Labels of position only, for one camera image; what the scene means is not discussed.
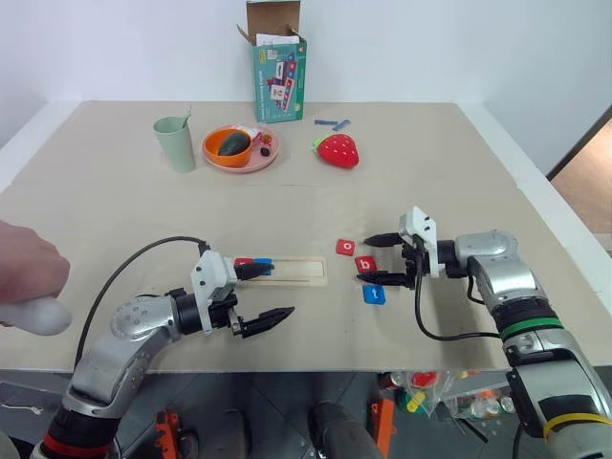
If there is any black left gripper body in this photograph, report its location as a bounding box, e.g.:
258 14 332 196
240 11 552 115
208 291 251 339

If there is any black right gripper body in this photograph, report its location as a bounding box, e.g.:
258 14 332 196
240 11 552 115
400 235 431 291

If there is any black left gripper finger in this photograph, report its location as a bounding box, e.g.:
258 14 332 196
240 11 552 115
240 306 296 340
233 262 277 282

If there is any white rounded handle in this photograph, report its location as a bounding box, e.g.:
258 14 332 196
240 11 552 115
0 296 74 337

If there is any long wooden letter tray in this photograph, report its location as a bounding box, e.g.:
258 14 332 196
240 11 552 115
232 256 329 290

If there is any person's bare hand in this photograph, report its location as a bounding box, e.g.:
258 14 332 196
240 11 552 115
0 219 71 308

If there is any red toy strawberry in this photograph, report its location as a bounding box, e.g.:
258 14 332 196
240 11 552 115
311 133 361 169

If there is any pink plate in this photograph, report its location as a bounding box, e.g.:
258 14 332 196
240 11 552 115
202 123 284 175

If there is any clear bag of toys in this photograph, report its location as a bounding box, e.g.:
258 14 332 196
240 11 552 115
379 369 516 423

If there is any orange bowl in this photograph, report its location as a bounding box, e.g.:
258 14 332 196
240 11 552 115
204 127 254 169

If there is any dark green avocado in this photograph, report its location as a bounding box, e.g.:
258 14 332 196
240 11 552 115
218 133 252 158

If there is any dark rounded shape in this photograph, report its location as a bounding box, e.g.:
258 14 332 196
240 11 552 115
307 401 384 459

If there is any pale green cup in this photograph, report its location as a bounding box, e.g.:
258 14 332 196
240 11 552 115
152 116 197 174

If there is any green cardboard game box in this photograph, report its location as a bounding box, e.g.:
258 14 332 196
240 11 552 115
235 0 309 124

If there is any brown wooden door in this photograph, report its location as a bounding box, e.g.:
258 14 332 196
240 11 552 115
546 104 612 236

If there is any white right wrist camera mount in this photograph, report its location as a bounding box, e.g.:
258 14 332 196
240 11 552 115
398 206 444 279

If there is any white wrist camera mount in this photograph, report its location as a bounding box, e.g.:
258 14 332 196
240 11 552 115
398 206 444 279
189 249 239 337

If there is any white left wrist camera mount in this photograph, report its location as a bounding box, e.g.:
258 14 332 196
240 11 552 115
189 249 239 337

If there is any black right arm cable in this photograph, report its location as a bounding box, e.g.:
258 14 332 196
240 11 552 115
412 248 509 342

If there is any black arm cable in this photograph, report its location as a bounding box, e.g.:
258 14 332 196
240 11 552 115
75 235 212 370
412 248 509 342

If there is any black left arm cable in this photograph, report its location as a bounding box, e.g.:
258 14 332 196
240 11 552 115
75 235 212 370

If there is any orange metal bracket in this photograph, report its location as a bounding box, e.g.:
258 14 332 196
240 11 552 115
153 409 182 451
367 398 399 459

